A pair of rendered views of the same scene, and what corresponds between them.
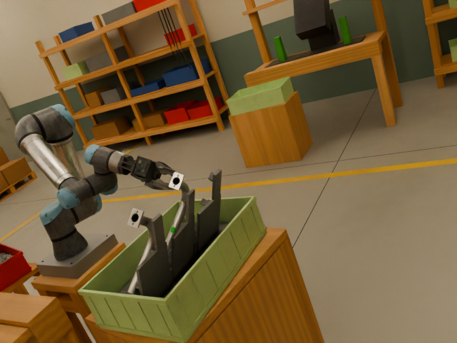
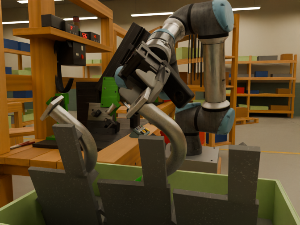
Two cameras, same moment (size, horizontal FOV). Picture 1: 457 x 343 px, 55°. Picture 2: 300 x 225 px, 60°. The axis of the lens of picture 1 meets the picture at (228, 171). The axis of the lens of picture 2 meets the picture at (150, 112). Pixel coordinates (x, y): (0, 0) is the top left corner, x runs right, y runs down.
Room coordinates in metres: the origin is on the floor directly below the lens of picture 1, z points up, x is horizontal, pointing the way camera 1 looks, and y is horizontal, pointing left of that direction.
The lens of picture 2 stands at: (1.26, -0.27, 1.23)
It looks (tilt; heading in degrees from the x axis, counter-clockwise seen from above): 6 degrees down; 69
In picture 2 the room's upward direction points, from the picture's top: straight up
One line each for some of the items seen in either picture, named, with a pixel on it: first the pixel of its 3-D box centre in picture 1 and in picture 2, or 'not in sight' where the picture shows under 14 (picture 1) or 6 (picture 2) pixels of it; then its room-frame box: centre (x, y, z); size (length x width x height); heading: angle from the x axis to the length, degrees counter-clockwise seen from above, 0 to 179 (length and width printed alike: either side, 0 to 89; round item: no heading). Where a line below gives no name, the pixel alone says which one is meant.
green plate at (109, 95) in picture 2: not in sight; (111, 91); (1.65, 1.49, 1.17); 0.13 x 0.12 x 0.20; 55
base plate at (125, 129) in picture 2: not in sight; (108, 129); (1.64, 1.59, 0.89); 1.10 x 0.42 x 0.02; 55
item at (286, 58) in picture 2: not in sight; (246, 85); (8.00, 7.44, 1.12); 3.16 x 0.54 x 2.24; 146
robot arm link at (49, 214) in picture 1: (57, 218); (189, 116); (1.85, 0.78, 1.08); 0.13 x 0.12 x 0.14; 125
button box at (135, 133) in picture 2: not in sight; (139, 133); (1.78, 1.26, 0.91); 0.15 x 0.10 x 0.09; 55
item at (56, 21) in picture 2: not in sight; (53, 23); (1.30, 1.48, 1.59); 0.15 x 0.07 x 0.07; 55
